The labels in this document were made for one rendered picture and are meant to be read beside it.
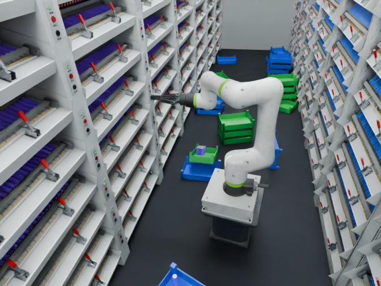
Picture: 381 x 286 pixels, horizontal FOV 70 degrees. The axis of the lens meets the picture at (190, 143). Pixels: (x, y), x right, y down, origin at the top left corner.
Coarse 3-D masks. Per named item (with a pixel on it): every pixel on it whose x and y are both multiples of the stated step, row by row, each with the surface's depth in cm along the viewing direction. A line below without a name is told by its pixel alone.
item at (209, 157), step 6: (198, 144) 250; (210, 150) 250; (216, 150) 247; (192, 156) 223; (198, 156) 222; (204, 156) 240; (210, 156) 241; (216, 156) 239; (198, 162) 223; (204, 162) 222; (210, 162) 221
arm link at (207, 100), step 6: (198, 96) 168; (204, 96) 166; (210, 96) 165; (216, 96) 168; (198, 102) 168; (204, 102) 167; (210, 102) 166; (216, 102) 169; (204, 108) 171; (210, 108) 169
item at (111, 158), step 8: (136, 104) 177; (144, 104) 178; (136, 112) 175; (144, 112) 177; (128, 120) 167; (144, 120) 175; (128, 128) 161; (136, 128) 163; (128, 136) 156; (112, 144) 148; (120, 144) 149; (128, 144) 156; (104, 152) 142; (112, 152) 143; (120, 152) 146; (104, 160) 137; (112, 160) 139
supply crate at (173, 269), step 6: (174, 264) 105; (174, 270) 105; (180, 270) 106; (168, 276) 106; (180, 276) 108; (186, 276) 105; (162, 282) 103; (168, 282) 107; (180, 282) 107; (186, 282) 107; (192, 282) 105; (198, 282) 102
